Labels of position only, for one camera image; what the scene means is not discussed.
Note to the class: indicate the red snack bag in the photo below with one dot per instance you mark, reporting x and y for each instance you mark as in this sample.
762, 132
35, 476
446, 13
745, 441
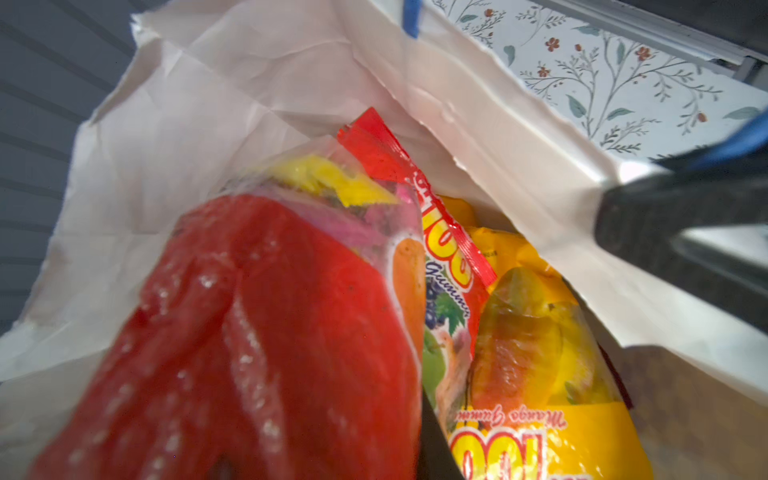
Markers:
279, 336

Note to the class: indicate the blue checkered paper bag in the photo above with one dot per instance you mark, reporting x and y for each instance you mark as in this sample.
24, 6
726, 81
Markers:
219, 85

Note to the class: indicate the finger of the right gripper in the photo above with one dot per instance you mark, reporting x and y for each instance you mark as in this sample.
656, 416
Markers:
701, 229

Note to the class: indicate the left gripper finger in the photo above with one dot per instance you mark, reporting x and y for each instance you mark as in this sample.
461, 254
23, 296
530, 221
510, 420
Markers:
435, 460

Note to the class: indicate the yellow snack bag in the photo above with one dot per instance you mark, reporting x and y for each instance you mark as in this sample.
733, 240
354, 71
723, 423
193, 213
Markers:
516, 379

